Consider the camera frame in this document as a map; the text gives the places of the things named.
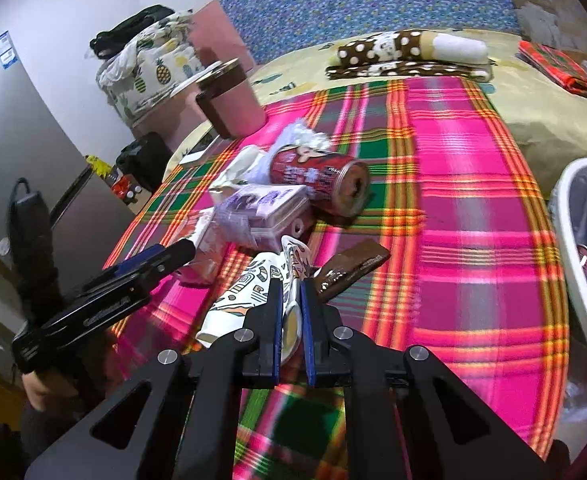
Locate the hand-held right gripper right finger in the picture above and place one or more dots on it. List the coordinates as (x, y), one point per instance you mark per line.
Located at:
(309, 340)

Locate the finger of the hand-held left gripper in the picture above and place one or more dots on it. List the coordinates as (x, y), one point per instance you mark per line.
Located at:
(158, 272)
(138, 262)

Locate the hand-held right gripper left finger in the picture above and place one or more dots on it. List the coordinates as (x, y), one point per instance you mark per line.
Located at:
(275, 340)

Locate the small pink drink carton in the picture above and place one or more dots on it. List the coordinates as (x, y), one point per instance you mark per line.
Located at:
(206, 255)

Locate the crushed patterned paper cup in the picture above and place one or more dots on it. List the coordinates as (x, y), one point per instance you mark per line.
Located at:
(238, 300)

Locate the brown snack wrapper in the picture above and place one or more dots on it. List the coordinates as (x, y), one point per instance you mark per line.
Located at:
(353, 265)

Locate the white foam net sleeve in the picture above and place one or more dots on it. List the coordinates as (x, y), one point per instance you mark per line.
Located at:
(238, 167)

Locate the red drink can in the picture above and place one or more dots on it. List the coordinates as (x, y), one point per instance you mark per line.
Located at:
(313, 177)

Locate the white trash bin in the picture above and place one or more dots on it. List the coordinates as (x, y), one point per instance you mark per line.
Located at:
(571, 240)

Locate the person's left forearm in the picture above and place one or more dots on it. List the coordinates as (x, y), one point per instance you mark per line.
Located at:
(40, 392)

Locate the box of colourful items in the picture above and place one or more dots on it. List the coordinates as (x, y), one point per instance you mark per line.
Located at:
(118, 185)

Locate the black suitcase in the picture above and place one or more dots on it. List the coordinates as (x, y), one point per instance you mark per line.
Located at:
(146, 160)

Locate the white phone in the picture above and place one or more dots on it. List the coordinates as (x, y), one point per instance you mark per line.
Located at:
(196, 152)

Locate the silver refrigerator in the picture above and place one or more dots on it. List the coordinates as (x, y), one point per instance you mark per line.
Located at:
(23, 125)

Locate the pink plaid tablecloth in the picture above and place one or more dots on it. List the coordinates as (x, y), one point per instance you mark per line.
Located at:
(473, 260)

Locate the pink mug with brown lid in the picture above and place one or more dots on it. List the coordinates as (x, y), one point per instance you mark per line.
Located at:
(233, 105)

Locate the pineapple print storage bag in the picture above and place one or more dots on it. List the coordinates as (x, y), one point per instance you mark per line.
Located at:
(158, 72)

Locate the white plastic bag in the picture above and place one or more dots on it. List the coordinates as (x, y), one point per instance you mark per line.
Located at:
(115, 67)

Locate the black bag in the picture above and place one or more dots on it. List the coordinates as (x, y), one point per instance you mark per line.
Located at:
(133, 25)

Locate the folded brown polka-dot blanket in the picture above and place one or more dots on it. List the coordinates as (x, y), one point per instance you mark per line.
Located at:
(403, 71)

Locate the rolled brown polka-dot blanket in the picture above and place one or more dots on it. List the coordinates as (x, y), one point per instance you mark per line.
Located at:
(403, 47)

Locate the yellow pineapple print bedsheet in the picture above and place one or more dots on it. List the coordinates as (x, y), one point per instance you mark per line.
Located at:
(548, 125)

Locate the blue floral headboard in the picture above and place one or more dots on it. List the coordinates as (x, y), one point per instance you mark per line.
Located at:
(363, 5)

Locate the folded red plaid cloth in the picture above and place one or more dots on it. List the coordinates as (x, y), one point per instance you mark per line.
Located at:
(558, 67)

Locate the printed cardboard box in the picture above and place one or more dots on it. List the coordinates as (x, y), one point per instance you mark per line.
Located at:
(538, 0)

